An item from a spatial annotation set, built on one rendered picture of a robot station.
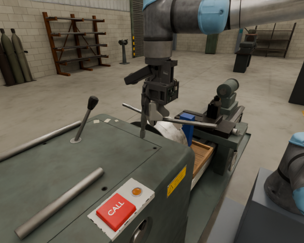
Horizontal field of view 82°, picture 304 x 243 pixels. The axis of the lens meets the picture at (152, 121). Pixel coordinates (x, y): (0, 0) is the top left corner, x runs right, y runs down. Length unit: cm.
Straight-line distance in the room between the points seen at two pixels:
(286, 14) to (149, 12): 31
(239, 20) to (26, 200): 66
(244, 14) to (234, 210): 91
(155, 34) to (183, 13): 8
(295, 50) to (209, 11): 1439
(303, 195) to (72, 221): 49
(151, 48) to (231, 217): 91
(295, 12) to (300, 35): 1418
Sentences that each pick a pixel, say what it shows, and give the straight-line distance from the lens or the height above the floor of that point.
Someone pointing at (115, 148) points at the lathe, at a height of 125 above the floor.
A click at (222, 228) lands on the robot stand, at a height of 75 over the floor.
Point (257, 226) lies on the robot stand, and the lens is 79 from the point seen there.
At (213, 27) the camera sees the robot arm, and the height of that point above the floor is 160.
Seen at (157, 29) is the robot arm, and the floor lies 160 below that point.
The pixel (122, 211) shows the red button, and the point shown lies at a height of 127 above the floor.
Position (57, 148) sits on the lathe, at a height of 125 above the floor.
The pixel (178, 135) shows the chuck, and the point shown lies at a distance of 79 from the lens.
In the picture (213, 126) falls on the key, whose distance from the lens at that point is 47.
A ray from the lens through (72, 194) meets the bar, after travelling 46.
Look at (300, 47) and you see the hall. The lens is 1479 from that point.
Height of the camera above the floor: 160
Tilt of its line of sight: 28 degrees down
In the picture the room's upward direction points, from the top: straight up
